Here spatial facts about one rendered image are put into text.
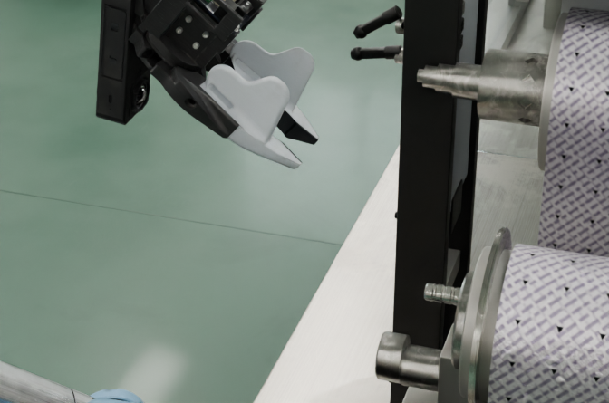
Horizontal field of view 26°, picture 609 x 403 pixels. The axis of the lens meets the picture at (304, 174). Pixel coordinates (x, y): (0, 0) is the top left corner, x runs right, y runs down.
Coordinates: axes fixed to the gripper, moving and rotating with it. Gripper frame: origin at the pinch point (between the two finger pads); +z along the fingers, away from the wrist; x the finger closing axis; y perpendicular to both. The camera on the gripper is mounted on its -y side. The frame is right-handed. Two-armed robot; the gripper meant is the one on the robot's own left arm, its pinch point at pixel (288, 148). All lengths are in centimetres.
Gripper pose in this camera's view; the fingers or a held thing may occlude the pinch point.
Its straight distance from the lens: 97.5
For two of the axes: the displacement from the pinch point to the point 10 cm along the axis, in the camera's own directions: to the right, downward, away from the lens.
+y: 6.1, -6.0, -5.3
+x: 3.0, -4.4, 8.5
